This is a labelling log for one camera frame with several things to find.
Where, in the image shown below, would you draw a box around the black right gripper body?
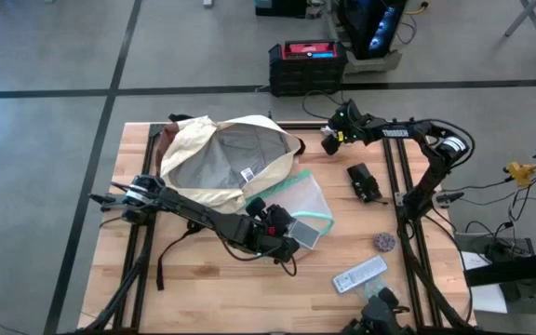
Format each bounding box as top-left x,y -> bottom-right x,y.
330,100 -> 367,143

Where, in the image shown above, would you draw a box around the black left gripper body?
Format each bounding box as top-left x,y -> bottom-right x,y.
233,216 -> 278,255

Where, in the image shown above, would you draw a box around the grey square card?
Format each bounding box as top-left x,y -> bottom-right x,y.
288,219 -> 321,250

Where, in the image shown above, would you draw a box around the clear mesh pouch teal trim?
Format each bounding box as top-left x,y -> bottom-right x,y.
244,169 -> 335,239

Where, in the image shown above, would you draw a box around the black wallet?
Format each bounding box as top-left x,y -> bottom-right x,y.
345,162 -> 389,206

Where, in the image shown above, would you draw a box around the white remote control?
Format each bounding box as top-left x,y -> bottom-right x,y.
332,255 -> 389,294

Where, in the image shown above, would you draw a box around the cream canvas backpack brown base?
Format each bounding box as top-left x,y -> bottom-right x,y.
154,113 -> 307,292

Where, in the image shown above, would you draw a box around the round patterned coaster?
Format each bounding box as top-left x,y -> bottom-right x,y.
372,232 -> 396,253

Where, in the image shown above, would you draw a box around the grey tower platform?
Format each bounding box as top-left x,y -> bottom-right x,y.
342,49 -> 403,74

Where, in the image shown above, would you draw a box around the red and black toolbox stack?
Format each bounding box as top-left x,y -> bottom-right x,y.
268,39 -> 349,98

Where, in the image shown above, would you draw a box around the small clear plastic packet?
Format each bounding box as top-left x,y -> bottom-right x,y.
355,277 -> 391,300

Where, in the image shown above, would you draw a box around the black computer tower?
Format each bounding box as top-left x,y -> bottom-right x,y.
337,0 -> 409,60

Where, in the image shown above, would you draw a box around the dark grey bulky gadget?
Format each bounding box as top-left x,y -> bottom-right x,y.
342,287 -> 416,335

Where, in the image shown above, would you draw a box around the black equipment box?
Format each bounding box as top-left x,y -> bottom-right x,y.
254,0 -> 309,19

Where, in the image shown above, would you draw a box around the grey metal stand leg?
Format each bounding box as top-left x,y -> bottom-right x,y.
503,0 -> 536,37

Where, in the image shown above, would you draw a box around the white paper sheets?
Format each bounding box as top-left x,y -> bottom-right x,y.
461,250 -> 509,314

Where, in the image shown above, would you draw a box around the black beam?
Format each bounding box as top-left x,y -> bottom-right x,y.
465,248 -> 536,288

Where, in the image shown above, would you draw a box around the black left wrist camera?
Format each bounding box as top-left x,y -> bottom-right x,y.
245,196 -> 268,218

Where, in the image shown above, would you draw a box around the black aluminium table frame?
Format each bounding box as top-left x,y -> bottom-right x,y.
65,121 -> 478,335

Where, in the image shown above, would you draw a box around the yellow cable connector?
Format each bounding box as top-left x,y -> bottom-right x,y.
503,161 -> 536,188

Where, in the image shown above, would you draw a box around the black cable tangle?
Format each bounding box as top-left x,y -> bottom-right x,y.
453,183 -> 536,261

